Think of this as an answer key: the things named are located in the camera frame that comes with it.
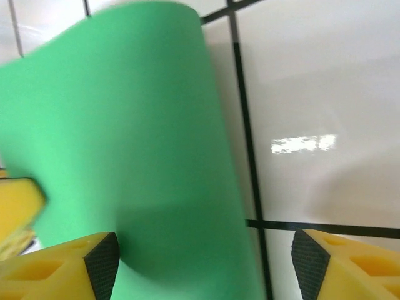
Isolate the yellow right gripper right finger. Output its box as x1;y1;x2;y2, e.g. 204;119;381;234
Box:
291;229;400;300

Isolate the green square paper sheet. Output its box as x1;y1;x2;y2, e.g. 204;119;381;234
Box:
0;1;266;300

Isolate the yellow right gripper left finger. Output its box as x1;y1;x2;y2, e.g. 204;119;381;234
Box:
0;231;121;300

